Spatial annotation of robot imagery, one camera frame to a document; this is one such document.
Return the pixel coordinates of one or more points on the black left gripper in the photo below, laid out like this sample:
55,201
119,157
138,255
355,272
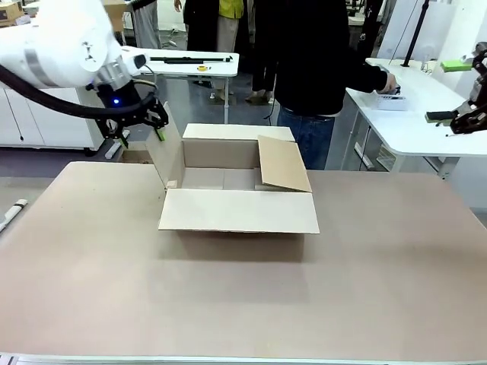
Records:
118,100

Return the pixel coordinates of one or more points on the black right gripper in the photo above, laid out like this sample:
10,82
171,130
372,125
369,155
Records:
480,91

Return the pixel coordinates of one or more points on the white gift set box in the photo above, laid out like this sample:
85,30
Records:
390,102

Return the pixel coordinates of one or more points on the brown cardboard shipping box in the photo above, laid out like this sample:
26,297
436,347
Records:
236,211

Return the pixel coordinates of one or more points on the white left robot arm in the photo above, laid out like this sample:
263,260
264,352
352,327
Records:
57,42

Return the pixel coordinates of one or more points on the person's left forearm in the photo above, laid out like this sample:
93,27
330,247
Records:
367,78

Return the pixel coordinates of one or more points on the cardboard box with dark label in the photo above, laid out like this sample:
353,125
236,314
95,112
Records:
15,13

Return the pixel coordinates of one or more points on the person's left hand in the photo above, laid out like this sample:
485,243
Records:
392,84

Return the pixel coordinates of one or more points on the white side table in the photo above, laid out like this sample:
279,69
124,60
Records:
414,133

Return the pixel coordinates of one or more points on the black stand pole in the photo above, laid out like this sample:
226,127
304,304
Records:
414,34

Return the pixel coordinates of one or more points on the white folding table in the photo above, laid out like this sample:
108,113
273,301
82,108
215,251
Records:
182,66

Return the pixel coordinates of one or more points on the long black rod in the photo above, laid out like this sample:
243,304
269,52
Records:
186,59

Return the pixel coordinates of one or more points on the yellow tape roll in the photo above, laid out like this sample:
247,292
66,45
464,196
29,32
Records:
203,68

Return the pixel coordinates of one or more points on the white cabinet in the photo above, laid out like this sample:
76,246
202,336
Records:
42,121

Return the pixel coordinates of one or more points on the bystander in grey trousers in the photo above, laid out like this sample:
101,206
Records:
148,23

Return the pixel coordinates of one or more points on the bystander in yellow vest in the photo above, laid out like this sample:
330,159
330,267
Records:
228,45

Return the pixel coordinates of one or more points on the bystander in black coat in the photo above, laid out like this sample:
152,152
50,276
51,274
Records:
199,23

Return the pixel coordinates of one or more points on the person in black top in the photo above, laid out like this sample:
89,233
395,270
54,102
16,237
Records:
304,57

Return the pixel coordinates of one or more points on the white roll with black band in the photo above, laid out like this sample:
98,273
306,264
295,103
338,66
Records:
13,213

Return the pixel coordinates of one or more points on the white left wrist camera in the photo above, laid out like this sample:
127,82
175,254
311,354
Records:
136,62

